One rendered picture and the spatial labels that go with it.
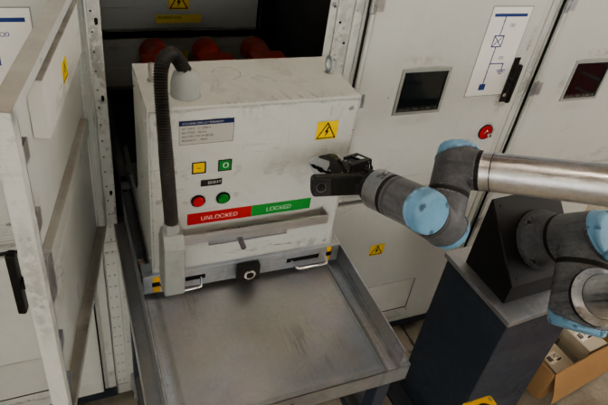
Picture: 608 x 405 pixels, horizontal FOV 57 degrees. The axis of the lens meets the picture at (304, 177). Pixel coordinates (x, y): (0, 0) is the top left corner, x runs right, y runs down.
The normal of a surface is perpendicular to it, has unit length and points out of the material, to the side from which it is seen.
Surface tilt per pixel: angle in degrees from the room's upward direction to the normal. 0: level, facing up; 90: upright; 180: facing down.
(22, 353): 90
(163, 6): 90
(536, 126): 90
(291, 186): 90
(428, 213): 72
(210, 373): 0
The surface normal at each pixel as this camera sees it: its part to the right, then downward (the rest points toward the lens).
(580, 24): 0.36, 0.58
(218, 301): 0.13, -0.81
